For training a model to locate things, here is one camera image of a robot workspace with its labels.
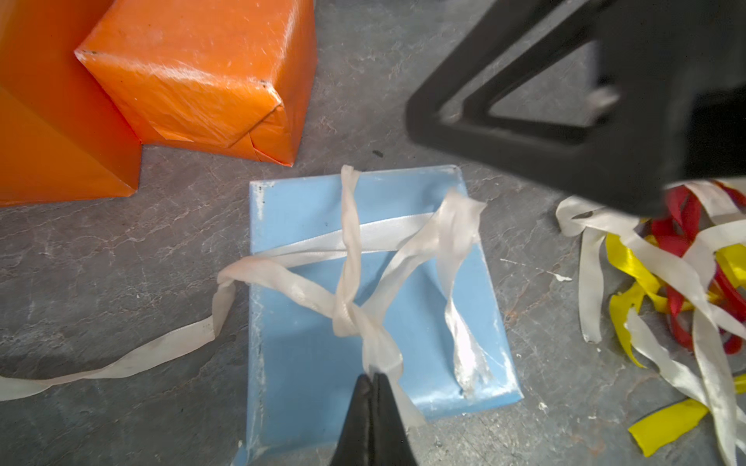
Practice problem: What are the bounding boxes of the blue gift box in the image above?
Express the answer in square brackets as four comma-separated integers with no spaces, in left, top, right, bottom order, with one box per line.
[231,165,523,465]

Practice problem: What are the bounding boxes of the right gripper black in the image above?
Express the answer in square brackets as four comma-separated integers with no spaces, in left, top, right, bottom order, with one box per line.
[405,1,745,216]

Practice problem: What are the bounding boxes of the orange box red ribbon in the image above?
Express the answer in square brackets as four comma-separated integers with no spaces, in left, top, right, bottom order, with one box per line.
[1,0,142,207]

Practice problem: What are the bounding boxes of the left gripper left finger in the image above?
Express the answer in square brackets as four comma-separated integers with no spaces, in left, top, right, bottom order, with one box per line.
[329,374,374,466]

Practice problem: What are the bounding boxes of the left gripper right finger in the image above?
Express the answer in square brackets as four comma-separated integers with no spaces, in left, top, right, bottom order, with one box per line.
[371,373,418,466]

